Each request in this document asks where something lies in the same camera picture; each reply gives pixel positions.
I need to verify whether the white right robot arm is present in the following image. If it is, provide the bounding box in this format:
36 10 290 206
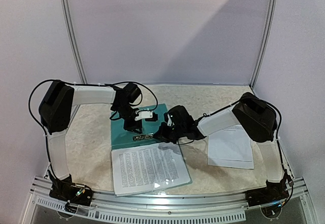
153 92 294 202

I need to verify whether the aluminium corner post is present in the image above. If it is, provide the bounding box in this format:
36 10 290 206
249 0 277 90
60 0 88 84

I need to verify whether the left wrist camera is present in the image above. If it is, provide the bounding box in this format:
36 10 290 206
135 109 158 121

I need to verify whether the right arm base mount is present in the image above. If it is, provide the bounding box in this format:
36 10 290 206
245 176 294 207

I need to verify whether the right aluminium corner post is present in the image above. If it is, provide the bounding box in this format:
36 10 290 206
249 0 277 90

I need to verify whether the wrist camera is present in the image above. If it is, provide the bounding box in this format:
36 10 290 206
135 109 158 121
164 105 194 127

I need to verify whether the left aluminium corner post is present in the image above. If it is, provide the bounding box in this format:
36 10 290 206
60 0 88 84

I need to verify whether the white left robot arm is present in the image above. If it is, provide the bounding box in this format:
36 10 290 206
32 79 158 201

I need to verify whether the metal folder clip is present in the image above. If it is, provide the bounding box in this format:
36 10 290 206
133 134 153 142

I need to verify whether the aluminium front rail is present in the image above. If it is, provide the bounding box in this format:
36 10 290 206
22 177 317 223

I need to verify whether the green file folder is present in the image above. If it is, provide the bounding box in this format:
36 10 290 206
111 104 192 196

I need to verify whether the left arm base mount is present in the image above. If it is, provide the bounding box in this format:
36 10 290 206
48 172 93 213

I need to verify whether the white paper stack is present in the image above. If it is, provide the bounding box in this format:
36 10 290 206
207 125 254 170

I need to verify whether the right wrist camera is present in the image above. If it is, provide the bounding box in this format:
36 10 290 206
164 105 194 127

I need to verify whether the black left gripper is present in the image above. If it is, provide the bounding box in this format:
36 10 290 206
114 103 142 134

